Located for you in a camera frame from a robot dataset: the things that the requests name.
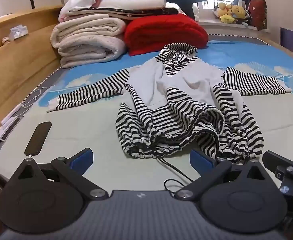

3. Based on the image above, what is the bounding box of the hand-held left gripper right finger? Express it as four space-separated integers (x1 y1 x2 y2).
174 149 278 201

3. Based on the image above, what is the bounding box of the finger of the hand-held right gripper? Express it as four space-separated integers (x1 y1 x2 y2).
262 150 293 196

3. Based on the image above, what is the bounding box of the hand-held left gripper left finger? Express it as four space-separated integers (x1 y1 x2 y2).
8 148 109 201

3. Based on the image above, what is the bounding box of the black white striped hoodie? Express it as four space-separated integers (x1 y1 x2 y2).
46 43 293 194

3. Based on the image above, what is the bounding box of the blue patterned bed mat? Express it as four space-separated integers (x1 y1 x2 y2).
0 33 293 196

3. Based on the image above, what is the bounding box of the black smartphone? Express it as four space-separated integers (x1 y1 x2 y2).
24 121 52 157

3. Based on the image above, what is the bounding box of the wooden bed headboard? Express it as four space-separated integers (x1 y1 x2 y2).
0 4 65 128

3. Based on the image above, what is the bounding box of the cream folded blanket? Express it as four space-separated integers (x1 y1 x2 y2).
51 14 126 68

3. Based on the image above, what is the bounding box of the purple paper bag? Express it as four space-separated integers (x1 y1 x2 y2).
280 27 293 54

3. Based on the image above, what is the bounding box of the red folded blanket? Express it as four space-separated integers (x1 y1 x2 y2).
124 14 209 56

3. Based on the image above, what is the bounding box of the tissue pack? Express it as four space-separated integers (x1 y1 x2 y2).
9 25 29 40

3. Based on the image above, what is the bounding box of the red cushion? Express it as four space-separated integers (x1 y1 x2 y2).
248 0 268 31

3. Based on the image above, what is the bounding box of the yellow bear plush toy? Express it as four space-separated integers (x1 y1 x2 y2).
228 4 247 22

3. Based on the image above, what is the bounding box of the white pink folded cloth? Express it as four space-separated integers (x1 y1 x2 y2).
58 0 105 22

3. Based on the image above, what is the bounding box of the white folded sheet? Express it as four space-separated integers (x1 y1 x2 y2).
98 0 167 9

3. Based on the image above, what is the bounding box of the white charging cable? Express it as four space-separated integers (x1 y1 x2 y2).
11 87 48 118

